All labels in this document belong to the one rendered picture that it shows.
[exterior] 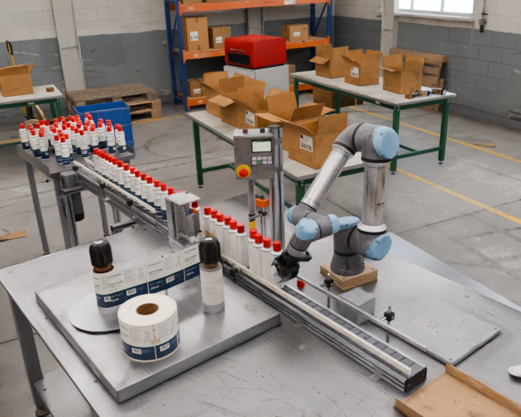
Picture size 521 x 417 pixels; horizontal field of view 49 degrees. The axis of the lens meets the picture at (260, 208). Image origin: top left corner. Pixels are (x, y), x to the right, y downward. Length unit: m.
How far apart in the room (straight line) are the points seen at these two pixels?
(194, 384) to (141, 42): 8.30
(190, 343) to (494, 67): 7.04
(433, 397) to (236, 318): 0.75
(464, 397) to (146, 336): 1.03
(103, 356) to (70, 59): 7.84
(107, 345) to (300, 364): 0.68
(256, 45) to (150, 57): 2.78
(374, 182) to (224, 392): 0.95
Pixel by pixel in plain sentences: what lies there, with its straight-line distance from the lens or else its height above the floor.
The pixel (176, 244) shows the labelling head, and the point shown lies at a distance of 2.66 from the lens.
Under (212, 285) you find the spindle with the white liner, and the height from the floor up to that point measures 1.00.
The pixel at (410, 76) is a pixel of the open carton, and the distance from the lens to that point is 6.44.
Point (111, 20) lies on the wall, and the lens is 9.75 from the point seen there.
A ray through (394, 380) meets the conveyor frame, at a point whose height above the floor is 0.86.
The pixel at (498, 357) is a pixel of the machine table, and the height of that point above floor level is 0.83.
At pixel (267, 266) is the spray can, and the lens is 2.33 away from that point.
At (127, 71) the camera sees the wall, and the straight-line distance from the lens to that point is 9.88.
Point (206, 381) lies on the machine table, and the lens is 1.99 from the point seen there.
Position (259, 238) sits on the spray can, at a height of 1.07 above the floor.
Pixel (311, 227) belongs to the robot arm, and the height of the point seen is 1.23.
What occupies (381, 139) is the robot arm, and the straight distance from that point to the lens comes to 2.16.
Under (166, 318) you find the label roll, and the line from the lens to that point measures 1.96.
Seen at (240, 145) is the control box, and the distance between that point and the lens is 2.31.
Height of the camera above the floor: 2.09
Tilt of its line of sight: 23 degrees down
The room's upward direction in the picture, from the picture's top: 2 degrees counter-clockwise
